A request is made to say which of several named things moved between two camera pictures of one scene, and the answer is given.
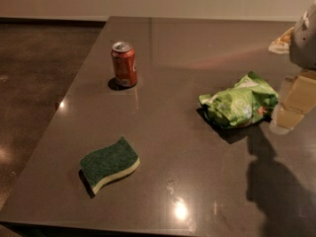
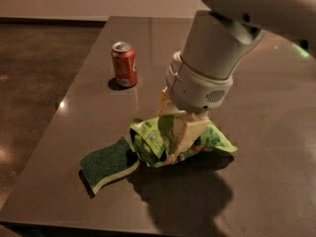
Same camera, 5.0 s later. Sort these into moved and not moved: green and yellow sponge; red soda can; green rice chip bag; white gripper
Moved: white gripper; green rice chip bag
Not moved: green and yellow sponge; red soda can
